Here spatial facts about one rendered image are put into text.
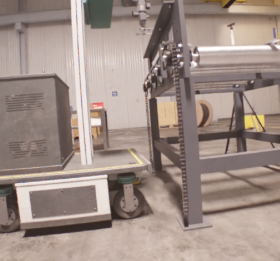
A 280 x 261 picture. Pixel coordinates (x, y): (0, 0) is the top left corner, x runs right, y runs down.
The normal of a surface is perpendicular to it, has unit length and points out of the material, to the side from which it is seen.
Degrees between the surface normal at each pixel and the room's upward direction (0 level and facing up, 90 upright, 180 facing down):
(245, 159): 90
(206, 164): 90
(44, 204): 90
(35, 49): 90
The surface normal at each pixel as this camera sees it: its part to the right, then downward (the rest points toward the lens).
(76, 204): 0.18, -0.01
